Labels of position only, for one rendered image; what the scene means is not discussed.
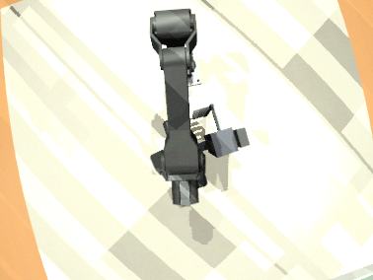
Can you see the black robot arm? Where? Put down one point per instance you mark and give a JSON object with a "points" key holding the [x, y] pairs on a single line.
{"points": [[180, 162]]}

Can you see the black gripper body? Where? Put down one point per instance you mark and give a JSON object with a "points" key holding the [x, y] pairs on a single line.
{"points": [[201, 183]]}

